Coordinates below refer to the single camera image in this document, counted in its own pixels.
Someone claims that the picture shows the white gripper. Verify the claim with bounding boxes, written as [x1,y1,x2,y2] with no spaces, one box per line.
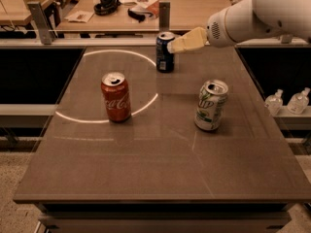
[167,9,235,53]

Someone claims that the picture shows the blue pepsi can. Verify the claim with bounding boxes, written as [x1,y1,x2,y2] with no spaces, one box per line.
[155,31,175,73]

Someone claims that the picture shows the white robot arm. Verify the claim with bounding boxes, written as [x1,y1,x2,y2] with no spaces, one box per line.
[168,0,311,53]

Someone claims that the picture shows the white green 7up can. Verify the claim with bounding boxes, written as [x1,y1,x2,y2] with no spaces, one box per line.
[194,80,228,131]

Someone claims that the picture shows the red coca-cola can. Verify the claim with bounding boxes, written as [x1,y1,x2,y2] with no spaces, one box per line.
[101,72,131,122]

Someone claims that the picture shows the wooden background desk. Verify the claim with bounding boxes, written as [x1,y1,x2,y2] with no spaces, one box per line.
[56,0,231,33]

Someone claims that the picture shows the black sunglasses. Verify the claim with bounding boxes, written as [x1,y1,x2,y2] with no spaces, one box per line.
[127,9,153,22]

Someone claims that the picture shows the open magazine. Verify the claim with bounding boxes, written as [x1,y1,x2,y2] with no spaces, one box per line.
[120,0,160,17]

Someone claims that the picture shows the black headphones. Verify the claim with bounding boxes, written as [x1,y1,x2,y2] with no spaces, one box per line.
[93,0,119,16]

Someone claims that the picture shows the paper sheet on left desk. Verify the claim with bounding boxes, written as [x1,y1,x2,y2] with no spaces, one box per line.
[65,11,93,23]

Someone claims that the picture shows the clear sanitizer bottle right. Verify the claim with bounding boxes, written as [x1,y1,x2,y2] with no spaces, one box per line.
[287,87,310,115]

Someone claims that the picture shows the metal post centre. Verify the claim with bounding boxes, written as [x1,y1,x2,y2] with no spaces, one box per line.
[158,1,170,32]

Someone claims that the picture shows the metal post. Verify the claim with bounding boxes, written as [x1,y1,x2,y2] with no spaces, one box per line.
[280,34,294,44]
[158,1,170,32]
[27,1,54,45]

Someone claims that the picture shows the metal post right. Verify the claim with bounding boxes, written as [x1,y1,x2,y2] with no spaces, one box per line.
[280,34,294,44]

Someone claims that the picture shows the metal post left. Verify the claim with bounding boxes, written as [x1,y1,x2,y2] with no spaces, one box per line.
[27,1,54,45]

